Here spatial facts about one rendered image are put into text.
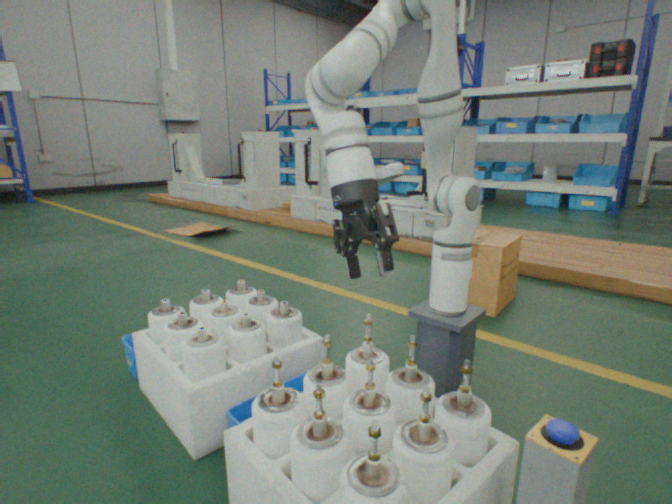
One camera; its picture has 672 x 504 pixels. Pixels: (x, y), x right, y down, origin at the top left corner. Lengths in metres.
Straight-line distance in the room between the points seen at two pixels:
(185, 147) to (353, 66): 4.55
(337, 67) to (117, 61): 6.76
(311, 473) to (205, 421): 0.40
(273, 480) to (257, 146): 3.43
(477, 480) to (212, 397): 0.58
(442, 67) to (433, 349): 0.63
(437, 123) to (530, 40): 8.43
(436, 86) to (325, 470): 0.72
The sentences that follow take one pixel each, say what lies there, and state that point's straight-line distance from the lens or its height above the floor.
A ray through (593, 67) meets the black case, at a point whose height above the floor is 1.43.
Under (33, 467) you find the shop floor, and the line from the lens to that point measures 1.24.
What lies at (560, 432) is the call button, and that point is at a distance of 0.67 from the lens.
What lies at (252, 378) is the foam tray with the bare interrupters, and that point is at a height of 0.15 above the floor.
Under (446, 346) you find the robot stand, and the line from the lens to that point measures 1.04.
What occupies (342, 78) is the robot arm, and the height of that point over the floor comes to 0.80.
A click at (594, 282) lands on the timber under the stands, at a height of 0.04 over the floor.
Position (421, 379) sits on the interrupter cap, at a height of 0.25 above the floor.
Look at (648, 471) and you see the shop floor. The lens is 1.24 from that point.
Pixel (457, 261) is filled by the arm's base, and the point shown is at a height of 0.44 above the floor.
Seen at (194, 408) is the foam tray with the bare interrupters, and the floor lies 0.14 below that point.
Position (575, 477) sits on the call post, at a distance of 0.67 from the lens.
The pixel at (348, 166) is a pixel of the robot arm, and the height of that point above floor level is 0.67.
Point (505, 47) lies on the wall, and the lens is 9.45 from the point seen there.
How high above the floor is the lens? 0.71
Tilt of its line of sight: 15 degrees down
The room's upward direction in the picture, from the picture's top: straight up
